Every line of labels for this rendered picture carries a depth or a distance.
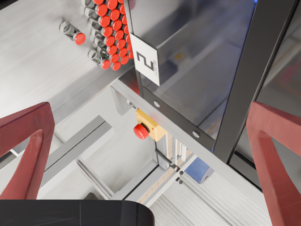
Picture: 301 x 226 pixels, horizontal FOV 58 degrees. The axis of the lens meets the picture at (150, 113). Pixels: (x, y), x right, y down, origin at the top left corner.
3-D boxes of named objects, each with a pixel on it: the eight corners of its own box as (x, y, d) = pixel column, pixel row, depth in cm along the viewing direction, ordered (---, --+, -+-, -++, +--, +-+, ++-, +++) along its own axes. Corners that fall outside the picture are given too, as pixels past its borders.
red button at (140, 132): (141, 116, 67) (152, 126, 65) (143, 124, 70) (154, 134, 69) (130, 126, 66) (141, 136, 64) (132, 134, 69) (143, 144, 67)
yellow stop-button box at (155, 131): (154, 93, 68) (176, 110, 65) (156, 109, 75) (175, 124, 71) (133, 112, 66) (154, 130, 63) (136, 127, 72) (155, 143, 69)
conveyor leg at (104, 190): (33, 101, 159) (119, 192, 126) (40, 109, 166) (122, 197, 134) (20, 110, 156) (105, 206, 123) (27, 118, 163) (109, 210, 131)
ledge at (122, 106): (147, 54, 74) (152, 58, 73) (151, 84, 85) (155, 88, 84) (109, 84, 69) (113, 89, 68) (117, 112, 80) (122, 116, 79)
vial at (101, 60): (95, 47, 55) (109, 58, 53) (97, 54, 57) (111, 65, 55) (86, 53, 54) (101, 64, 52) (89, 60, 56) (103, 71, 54)
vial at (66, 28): (68, 19, 46) (83, 29, 45) (72, 29, 48) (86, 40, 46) (57, 25, 46) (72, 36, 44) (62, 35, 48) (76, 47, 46)
